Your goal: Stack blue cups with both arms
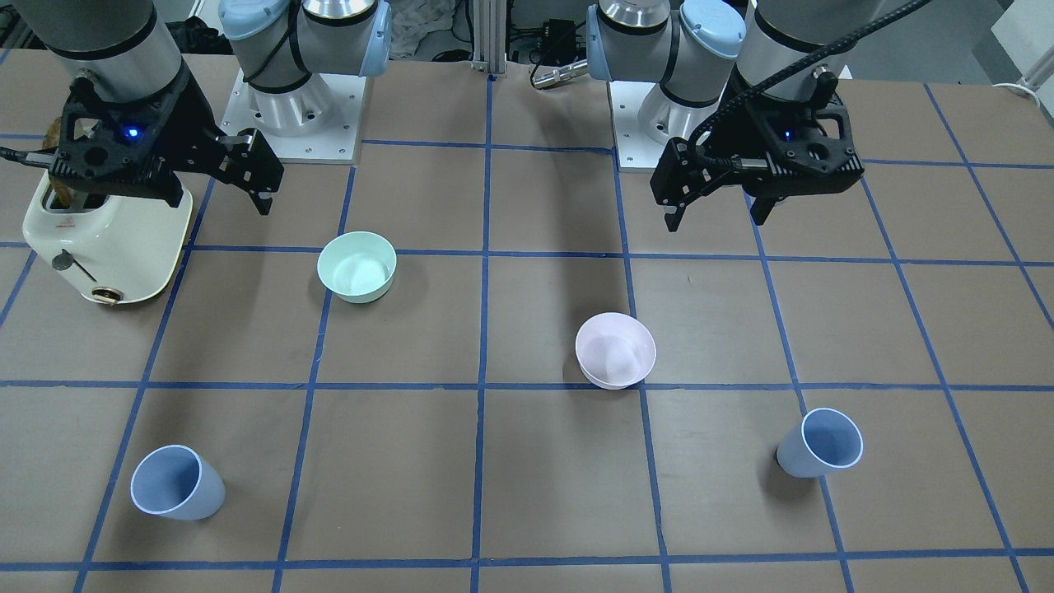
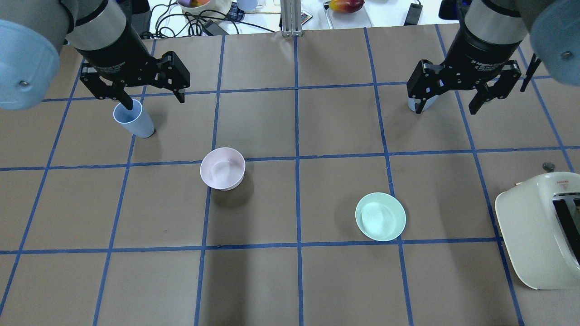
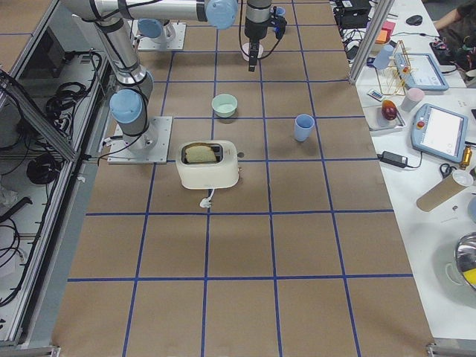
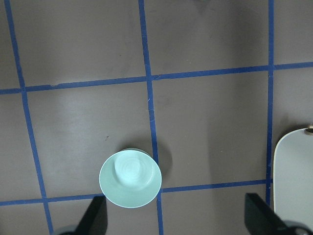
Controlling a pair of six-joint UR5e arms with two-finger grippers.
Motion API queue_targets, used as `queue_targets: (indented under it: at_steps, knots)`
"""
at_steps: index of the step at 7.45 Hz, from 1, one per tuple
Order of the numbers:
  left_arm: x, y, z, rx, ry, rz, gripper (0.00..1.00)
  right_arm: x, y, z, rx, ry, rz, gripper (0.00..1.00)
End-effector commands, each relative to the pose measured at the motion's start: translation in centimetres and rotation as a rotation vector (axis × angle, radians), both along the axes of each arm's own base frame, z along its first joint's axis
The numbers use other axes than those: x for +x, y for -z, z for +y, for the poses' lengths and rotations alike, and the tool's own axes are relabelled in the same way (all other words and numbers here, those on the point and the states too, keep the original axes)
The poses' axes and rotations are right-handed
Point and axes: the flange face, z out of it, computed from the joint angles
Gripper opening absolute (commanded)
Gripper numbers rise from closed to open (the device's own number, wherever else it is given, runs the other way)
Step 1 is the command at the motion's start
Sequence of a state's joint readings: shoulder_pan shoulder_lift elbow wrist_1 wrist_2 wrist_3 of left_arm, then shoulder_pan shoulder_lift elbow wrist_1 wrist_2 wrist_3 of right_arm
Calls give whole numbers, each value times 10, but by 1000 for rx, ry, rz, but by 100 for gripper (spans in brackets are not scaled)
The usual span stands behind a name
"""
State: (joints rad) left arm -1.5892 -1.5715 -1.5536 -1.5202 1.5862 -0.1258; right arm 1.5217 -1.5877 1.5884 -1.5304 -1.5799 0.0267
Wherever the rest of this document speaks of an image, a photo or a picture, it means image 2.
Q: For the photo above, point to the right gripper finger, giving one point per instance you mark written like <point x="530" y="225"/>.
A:
<point x="422" y="96"/>
<point x="484" y="94"/>

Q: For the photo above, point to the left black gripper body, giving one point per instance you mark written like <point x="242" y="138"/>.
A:
<point x="118" y="55"/>

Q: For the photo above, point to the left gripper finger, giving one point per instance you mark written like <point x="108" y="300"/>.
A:
<point x="122" y="96"/>
<point x="180" y="95"/>

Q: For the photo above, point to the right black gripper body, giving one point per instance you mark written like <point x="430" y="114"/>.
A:
<point x="476" y="53"/>

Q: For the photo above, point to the blue cup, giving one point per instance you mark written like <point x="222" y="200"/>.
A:
<point x="137" y="121"/>
<point x="413" y="104"/>

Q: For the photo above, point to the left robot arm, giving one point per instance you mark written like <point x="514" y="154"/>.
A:
<point x="33" y="33"/>

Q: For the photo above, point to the black power adapter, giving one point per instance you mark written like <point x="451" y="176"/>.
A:
<point x="413" y="14"/>

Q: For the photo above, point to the pink bowl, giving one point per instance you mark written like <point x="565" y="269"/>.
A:
<point x="223" y="169"/>

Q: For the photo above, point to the green bowl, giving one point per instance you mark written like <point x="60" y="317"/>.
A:
<point x="380" y="216"/>

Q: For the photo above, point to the mango fruit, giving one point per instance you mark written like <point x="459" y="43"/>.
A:
<point x="346" y="6"/>

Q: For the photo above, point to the cream toaster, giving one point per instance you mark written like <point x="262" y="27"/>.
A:
<point x="539" y="222"/>

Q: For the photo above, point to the aluminium frame post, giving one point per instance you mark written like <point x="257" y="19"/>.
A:
<point x="291" y="18"/>

